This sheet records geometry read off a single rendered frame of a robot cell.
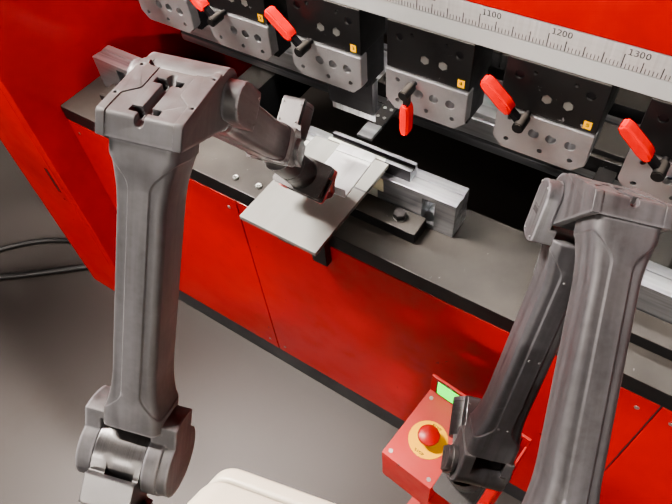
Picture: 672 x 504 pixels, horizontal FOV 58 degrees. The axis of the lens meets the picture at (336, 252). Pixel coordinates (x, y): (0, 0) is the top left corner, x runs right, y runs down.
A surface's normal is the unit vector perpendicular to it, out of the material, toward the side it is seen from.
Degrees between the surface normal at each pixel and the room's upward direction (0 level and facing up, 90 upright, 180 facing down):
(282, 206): 0
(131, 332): 60
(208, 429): 0
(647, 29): 90
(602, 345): 33
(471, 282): 0
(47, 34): 90
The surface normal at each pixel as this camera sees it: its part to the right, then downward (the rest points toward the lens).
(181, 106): 0.09, -0.68
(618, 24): -0.55, 0.69
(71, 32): 0.83, 0.40
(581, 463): 0.01, -0.08
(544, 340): -0.11, 0.43
